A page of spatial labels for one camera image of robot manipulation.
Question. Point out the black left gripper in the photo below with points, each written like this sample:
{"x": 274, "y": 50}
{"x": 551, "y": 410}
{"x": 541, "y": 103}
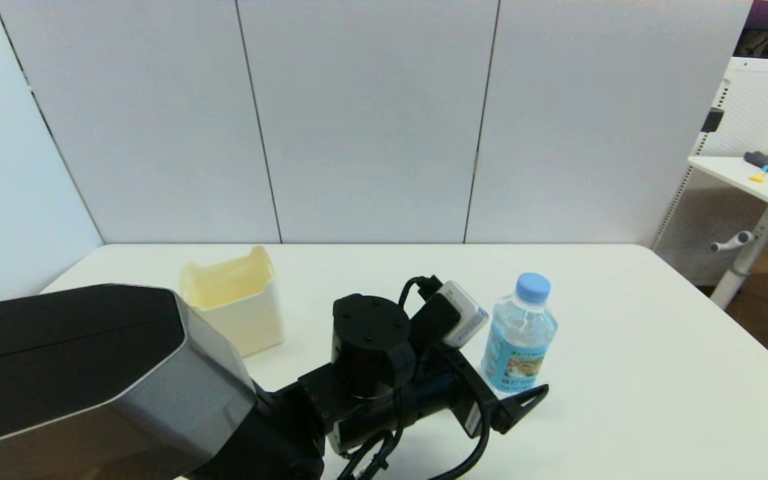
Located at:
{"x": 464, "y": 400}

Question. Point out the small yellow blue tool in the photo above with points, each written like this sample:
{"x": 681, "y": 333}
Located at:
{"x": 756, "y": 176}

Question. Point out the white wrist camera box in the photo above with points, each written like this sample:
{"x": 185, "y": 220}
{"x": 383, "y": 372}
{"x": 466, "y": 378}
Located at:
{"x": 465, "y": 316}

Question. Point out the black clip on pegboard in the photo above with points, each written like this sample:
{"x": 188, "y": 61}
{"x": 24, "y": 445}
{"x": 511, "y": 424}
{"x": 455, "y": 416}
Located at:
{"x": 712, "y": 120}

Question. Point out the white pegboard panel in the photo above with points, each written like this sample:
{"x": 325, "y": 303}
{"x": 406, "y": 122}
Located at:
{"x": 767, "y": 113}

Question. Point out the cream plastic storage bin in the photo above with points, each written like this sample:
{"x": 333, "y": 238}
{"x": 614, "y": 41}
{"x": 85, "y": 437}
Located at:
{"x": 250, "y": 320}

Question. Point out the clear blue-labelled soda water bottle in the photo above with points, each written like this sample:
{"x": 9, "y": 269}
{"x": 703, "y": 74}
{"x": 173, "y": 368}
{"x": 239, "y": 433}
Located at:
{"x": 524, "y": 333}

